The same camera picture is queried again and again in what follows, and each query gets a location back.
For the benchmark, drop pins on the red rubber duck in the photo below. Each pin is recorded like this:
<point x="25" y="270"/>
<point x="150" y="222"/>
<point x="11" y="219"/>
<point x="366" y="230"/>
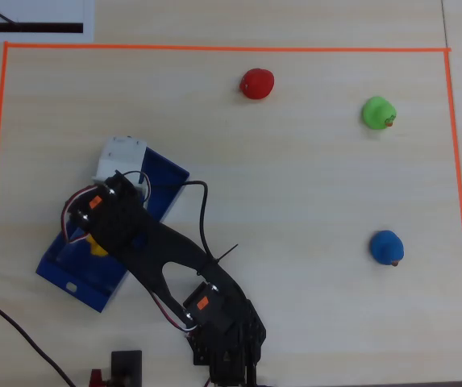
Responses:
<point x="258" y="84"/>

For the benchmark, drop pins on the black clamp block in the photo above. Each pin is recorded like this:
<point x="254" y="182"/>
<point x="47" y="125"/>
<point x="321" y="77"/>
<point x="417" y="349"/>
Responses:
<point x="126" y="364"/>

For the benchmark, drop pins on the white camera housing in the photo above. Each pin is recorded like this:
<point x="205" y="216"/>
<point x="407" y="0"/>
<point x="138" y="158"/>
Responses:
<point x="118" y="159"/>

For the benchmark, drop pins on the blue rubber duck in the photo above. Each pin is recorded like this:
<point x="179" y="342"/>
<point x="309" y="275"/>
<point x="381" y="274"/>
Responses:
<point x="387" y="246"/>

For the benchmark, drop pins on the blue plastic box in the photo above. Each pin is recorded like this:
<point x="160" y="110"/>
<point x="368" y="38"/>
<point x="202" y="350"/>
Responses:
<point x="162" y="181"/>

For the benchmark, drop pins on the yellow rubber duck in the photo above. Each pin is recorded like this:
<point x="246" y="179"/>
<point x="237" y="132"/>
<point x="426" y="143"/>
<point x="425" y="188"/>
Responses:
<point x="97" y="249"/>

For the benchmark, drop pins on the green rubber duck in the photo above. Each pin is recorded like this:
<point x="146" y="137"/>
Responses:
<point x="377" y="113"/>

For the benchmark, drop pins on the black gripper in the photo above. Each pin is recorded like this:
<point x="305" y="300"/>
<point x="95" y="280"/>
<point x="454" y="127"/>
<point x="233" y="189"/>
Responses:
<point x="101" y="235"/>

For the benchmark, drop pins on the black zip tie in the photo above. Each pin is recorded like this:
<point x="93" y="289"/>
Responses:
<point x="226" y="253"/>

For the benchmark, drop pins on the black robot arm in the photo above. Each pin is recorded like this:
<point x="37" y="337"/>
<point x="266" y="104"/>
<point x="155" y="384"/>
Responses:
<point x="154" y="246"/>

